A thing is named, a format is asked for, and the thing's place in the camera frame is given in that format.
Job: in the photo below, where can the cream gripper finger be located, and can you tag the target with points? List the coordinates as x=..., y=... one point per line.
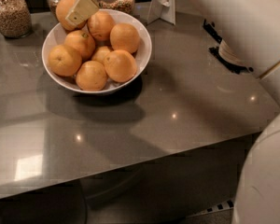
x=80, y=11

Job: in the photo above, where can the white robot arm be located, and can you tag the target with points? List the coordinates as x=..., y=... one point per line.
x=252, y=29

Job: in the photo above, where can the white ceramic bowl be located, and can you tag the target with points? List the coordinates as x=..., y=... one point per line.
x=142, y=56

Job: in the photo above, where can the glass jar colourful cereal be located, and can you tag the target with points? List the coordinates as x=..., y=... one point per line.
x=125, y=6

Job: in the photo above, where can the small orange in centre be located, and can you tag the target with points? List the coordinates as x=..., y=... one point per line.
x=100, y=53

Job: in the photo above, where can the white folded card stand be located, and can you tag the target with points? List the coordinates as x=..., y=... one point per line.
x=161, y=9

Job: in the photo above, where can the orange front bottom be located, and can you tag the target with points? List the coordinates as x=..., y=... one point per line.
x=91, y=76

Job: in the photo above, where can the glass jar of grains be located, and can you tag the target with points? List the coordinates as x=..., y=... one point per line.
x=15, y=18

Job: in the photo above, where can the stack of white plates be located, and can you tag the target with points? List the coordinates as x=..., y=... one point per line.
x=227, y=54

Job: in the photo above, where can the black white striped tape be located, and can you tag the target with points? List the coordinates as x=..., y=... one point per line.
x=217, y=208

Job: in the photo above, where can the black wire rack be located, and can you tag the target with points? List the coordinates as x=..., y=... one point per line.
x=210, y=29

